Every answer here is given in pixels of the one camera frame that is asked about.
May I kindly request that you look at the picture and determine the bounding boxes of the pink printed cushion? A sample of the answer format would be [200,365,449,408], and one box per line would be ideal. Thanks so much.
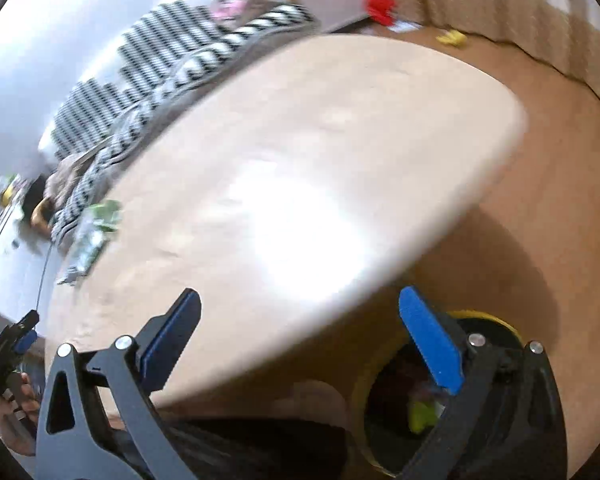
[210,0,271,21]

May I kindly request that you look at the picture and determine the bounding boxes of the beige striped curtain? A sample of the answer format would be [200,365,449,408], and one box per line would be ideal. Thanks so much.
[375,0,600,111]

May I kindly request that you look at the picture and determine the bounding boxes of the yellow-rimmed black bin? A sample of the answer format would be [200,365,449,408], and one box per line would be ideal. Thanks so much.
[350,310,526,478]

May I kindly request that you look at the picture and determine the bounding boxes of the white green tube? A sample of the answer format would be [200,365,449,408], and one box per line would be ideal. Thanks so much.
[57,210,102,286]

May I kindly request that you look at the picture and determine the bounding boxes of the wooden-armed sofa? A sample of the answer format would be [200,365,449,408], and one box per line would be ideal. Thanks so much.
[30,0,318,246]

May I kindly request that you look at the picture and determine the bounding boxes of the black white patterned blanket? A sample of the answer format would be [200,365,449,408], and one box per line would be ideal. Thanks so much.
[37,0,316,241]

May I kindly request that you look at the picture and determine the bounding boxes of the red bag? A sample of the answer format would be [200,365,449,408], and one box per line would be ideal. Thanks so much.
[364,0,398,26]

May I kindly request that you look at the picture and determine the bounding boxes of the green white flat box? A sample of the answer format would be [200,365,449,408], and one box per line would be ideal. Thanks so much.
[87,200,123,261]

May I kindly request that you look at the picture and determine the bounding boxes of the beige crumpled cloth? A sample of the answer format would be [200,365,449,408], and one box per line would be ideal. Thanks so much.
[45,152,101,201]

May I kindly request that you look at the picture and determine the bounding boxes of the colourful toy clutter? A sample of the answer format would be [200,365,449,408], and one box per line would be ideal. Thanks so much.
[0,175,21,208]

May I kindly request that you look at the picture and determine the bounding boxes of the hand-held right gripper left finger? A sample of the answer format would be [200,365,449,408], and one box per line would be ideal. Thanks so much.
[35,287,203,480]

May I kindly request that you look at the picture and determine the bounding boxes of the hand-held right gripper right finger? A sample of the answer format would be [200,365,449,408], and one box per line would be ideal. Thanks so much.
[399,286,567,480]

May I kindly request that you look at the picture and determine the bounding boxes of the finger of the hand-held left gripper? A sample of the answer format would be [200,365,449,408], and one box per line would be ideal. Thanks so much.
[9,310,41,356]

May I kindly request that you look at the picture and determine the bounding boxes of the white cabinet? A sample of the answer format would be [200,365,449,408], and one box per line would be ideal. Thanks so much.
[0,205,63,356]

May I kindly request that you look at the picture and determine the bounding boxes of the person's left hand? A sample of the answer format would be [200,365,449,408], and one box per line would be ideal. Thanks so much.
[0,372,43,457]

